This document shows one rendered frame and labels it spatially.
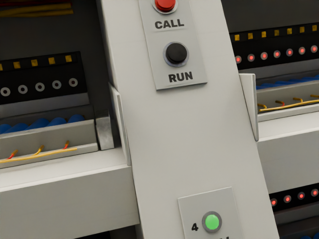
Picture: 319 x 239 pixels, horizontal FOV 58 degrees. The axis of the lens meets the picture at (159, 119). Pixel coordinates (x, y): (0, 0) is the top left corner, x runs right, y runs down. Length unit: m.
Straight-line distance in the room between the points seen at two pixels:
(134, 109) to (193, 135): 0.05
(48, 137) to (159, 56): 0.11
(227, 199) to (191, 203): 0.03
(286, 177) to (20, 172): 0.20
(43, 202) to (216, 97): 0.14
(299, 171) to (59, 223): 0.18
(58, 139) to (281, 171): 0.18
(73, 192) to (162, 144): 0.07
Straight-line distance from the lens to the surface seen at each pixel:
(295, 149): 0.25
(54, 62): 0.39
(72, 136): 0.25
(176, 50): 0.22
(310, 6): 0.58
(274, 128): 0.26
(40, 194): 0.21
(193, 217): 0.21
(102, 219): 0.22
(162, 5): 0.23
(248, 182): 0.22
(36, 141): 0.26
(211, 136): 0.21
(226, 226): 0.22
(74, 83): 0.39
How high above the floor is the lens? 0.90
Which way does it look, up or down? 9 degrees up
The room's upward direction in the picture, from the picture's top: 11 degrees counter-clockwise
